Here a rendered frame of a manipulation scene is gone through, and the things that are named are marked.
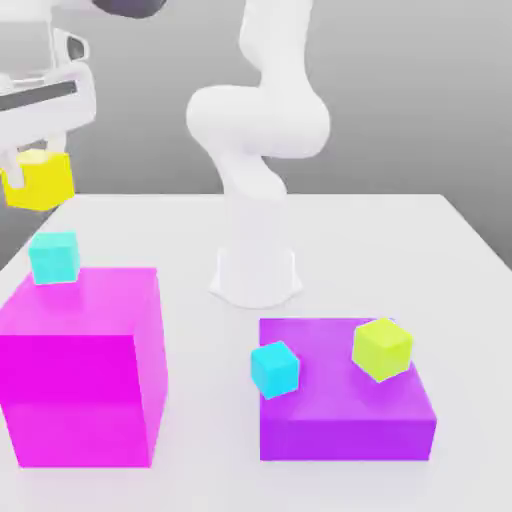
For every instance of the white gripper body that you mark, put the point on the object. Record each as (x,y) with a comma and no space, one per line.
(48,116)

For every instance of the large magenta box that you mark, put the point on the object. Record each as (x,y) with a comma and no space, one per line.
(72,392)

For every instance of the small yellow-green cube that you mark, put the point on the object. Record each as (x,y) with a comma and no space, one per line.
(382,350)

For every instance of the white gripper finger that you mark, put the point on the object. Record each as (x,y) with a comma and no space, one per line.
(56,144)
(15,172)

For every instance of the small yellow cube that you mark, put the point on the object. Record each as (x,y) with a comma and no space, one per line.
(44,184)

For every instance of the small cyan cube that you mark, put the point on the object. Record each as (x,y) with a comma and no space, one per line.
(54,258)
(275,370)

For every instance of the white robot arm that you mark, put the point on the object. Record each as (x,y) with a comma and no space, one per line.
(256,120)

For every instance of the large purple box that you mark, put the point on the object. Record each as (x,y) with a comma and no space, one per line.
(344,424)

